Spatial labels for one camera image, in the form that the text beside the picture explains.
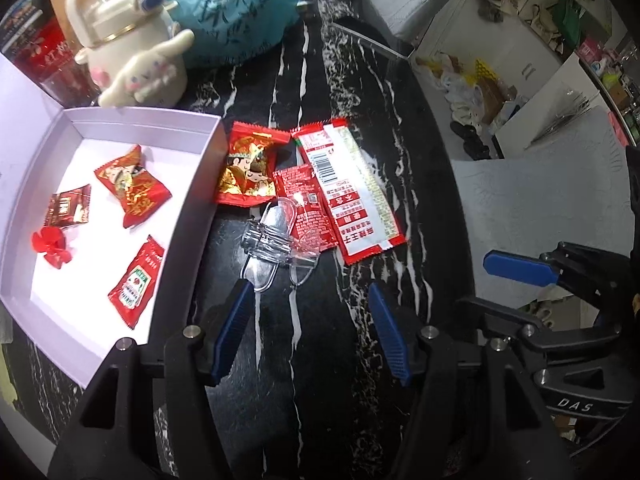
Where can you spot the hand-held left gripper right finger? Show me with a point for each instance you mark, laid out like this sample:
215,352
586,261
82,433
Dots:
390,335

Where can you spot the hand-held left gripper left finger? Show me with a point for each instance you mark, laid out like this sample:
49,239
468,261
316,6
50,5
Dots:
232,330

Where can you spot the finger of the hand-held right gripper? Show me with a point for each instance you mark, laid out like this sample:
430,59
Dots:
520,266
500,312

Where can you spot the clear plastic clip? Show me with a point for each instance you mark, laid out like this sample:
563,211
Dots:
270,245

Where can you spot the red ketchup sachet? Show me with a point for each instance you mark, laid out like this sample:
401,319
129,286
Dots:
135,285

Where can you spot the long red barcode sachet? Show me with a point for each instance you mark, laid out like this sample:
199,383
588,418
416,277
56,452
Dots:
350,195

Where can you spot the small red sauce sachet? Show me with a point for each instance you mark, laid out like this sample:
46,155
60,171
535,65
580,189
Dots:
300,195

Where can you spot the white cardboard box with lid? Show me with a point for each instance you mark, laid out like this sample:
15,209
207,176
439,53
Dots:
75,300

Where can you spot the red cartoon figure candy packet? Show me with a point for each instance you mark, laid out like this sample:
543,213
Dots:
132,185
247,170

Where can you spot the dark red candy packet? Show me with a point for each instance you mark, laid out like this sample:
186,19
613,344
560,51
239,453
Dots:
67,207

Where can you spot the black slippers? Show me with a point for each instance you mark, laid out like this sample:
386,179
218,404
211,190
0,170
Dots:
470,140

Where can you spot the white cabinet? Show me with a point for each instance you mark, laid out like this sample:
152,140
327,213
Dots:
550,100

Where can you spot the pile of plastic bags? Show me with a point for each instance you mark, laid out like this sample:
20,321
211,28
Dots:
450,85

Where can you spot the yellow plastic item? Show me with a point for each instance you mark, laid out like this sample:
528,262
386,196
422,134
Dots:
485,69

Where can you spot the green tote bag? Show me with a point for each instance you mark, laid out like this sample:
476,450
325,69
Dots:
567,20

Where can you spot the clear drinking glass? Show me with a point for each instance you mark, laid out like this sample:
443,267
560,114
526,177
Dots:
65,90

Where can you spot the cream cartoon dog water bottle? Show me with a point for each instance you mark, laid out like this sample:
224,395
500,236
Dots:
125,35

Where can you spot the blue plastic bag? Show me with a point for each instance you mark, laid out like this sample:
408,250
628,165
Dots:
235,15

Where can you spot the black and red package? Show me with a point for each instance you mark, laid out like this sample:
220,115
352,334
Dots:
35,45

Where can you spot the brown paper bag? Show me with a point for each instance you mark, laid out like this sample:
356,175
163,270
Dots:
60,12

